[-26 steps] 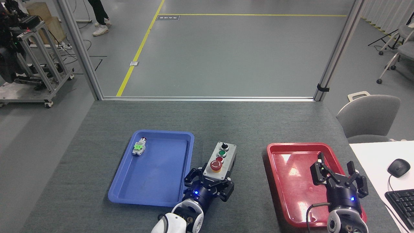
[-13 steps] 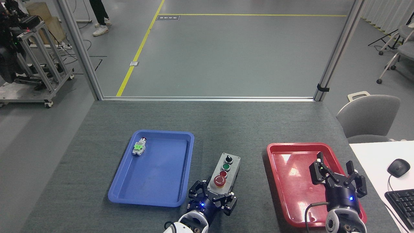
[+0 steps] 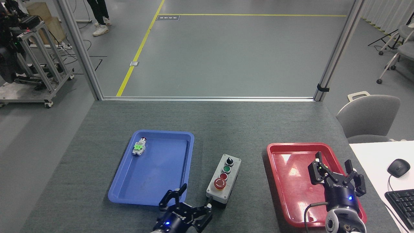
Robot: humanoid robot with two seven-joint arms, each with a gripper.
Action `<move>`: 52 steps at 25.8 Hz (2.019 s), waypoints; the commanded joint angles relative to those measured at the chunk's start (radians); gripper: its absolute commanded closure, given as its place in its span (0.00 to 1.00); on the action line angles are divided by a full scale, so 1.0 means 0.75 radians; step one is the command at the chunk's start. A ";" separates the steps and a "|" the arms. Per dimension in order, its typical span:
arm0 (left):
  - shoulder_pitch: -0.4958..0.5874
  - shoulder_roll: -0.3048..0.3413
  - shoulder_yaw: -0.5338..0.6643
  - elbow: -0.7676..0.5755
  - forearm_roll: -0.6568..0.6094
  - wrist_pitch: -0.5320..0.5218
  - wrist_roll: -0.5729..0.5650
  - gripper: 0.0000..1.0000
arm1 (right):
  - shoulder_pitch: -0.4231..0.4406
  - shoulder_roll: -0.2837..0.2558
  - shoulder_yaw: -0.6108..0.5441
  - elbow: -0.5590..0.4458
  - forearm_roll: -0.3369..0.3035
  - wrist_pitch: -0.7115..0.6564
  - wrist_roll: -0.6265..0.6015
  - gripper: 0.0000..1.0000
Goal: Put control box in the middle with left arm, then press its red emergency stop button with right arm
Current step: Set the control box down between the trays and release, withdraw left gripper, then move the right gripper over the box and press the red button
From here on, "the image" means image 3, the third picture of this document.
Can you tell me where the white handle frame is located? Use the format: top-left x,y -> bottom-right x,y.
347,91 -> 371,103

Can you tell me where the white curtain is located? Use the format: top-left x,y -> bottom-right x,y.
360,0 -> 414,37

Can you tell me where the silver table rail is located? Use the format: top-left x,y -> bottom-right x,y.
103,96 -> 316,102

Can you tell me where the person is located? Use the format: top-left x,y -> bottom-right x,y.
86,0 -> 112,37

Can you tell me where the silver aluminium post with clamp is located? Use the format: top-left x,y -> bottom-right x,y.
313,0 -> 366,102

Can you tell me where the black stand leg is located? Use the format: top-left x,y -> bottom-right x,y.
367,28 -> 400,48

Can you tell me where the black floor cable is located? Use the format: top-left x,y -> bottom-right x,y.
58,38 -> 108,75

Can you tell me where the black computer mouse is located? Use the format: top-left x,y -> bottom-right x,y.
387,159 -> 411,178

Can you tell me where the red plastic tray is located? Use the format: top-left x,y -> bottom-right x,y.
267,142 -> 368,228

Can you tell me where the grey control box with buttons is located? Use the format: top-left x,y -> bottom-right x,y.
206,153 -> 242,209

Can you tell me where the white desk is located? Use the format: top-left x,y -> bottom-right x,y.
349,140 -> 414,233

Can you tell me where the black keyboard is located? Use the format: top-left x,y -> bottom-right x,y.
384,189 -> 414,231

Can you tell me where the aluminium frame cart on wheels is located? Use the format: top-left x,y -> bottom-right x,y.
0,20 -> 75,109

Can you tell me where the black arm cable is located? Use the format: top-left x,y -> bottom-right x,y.
304,202 -> 329,233

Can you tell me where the small green white push switch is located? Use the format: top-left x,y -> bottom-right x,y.
131,137 -> 147,157

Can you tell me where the grey chair with white legs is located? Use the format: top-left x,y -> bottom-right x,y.
378,25 -> 414,56
376,41 -> 414,85

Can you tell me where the grey office chair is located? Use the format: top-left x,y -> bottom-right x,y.
336,94 -> 401,144

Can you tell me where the cardboard box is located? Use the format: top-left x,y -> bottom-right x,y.
26,2 -> 67,46

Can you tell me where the blue plastic tray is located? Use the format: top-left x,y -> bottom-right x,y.
107,129 -> 195,207

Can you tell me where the black mouse cable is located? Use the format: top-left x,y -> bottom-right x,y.
387,175 -> 412,233

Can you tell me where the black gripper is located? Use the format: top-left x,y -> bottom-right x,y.
307,151 -> 367,213
151,183 -> 213,233

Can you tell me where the dark equipment on cart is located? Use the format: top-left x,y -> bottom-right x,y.
0,0 -> 42,83

